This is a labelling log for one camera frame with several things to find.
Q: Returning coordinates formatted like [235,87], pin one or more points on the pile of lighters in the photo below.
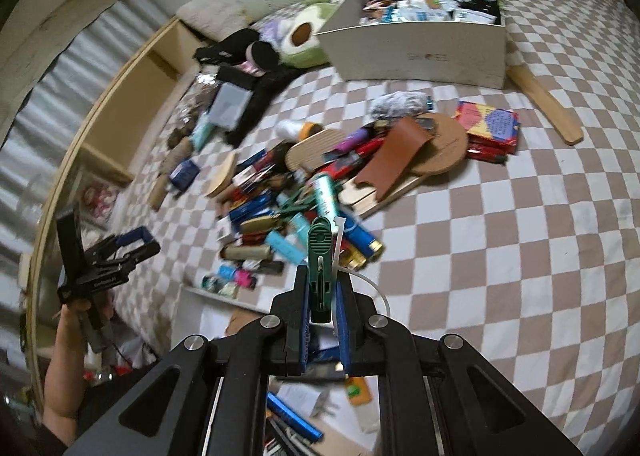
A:
[260,226]

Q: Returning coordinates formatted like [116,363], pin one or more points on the green plastic clip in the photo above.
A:
[319,246]

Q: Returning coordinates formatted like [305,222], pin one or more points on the grey curtain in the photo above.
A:
[75,60]

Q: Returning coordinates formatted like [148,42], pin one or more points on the brown leather sleeve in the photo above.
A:
[395,155]

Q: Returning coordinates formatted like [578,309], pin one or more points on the grey knitted scrunchie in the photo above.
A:
[400,104]

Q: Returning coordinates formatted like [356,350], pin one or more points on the purple plush toy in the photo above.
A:
[274,30]

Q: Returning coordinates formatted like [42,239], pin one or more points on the clear plastic lidded box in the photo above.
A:
[229,105]

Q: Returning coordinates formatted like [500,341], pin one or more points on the oval wooden board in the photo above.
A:
[320,148]

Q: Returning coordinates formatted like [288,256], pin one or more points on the black cloth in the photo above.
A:
[260,100]

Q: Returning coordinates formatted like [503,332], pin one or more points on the wooden paddle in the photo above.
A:
[545,100]

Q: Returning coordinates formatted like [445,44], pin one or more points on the light wooden plank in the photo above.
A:
[385,196]

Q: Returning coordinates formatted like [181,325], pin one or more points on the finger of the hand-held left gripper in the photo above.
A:
[132,236]
[142,255]

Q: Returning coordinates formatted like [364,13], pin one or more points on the teal packet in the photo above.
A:
[202,134]

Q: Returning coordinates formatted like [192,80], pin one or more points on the white fluffy pillow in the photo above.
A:
[212,13]

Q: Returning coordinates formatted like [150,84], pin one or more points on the round cork coaster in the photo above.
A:
[445,145]

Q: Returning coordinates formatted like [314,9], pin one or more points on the white cardboard tray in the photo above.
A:
[210,321]

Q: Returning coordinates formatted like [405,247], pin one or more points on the avocado plush toy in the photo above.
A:
[305,38]

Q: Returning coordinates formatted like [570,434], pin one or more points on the person's left hand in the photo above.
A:
[72,316]

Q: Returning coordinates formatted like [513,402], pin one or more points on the framed picture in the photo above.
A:
[100,201]

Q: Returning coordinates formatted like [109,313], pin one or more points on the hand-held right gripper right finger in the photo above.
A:
[343,336]

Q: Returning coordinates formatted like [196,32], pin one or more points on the red patterned box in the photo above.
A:
[487,128]

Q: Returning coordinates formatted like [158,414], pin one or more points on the white tape roll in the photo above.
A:
[295,129]

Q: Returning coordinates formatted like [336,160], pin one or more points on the beige curtain valance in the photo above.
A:
[55,25]

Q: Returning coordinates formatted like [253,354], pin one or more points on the curved wooden piece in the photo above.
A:
[221,175]

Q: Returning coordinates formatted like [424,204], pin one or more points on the wooden bedside shelf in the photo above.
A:
[135,100]

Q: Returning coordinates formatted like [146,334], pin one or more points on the white shoe box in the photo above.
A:
[415,50]

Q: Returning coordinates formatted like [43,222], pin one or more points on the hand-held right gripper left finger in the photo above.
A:
[303,341]

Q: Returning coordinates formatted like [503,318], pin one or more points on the cardboard tube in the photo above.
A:
[160,193]

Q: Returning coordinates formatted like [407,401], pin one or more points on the checkered bed sheet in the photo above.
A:
[500,261]

